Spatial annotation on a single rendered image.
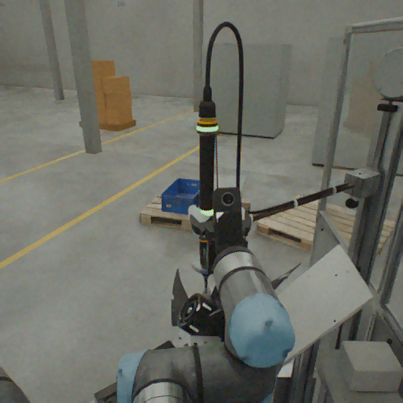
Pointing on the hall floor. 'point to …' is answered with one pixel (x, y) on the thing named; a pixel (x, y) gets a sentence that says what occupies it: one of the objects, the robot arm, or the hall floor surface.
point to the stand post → (302, 375)
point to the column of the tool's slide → (393, 145)
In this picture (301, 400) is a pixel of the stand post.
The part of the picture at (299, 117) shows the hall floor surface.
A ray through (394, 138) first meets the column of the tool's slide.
